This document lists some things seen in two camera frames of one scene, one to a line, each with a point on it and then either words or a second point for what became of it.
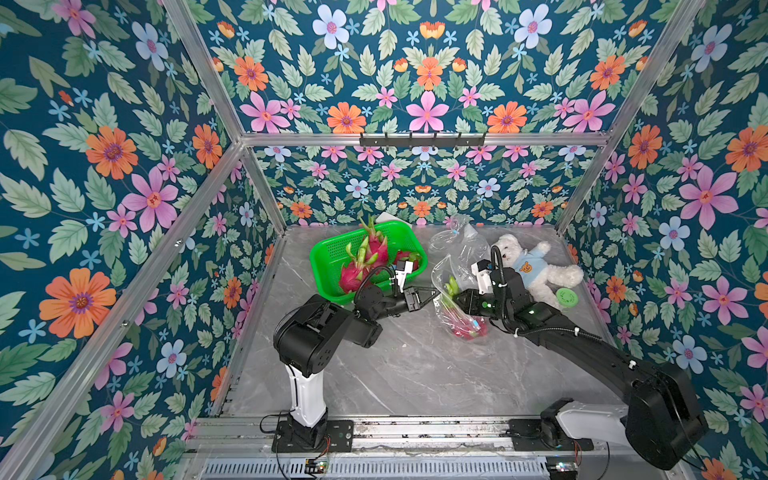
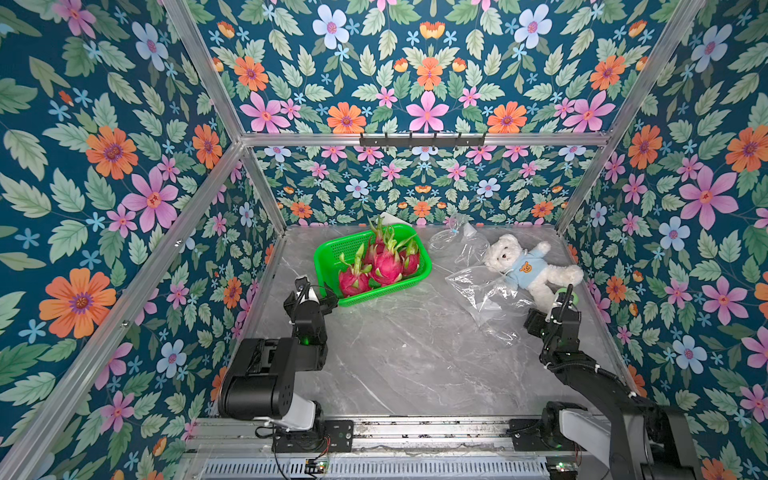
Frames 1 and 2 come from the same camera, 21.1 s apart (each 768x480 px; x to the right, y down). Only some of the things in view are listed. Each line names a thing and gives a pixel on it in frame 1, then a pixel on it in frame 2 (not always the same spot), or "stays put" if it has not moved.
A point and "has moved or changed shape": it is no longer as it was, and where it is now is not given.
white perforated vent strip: (488, 468) stays put
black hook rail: (422, 141) stays put
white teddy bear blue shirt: (542, 280) stays put
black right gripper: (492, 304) → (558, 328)
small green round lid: (566, 297) stays put
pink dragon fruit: (457, 319) → (387, 265)
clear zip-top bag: (451, 275) has moved or changed shape
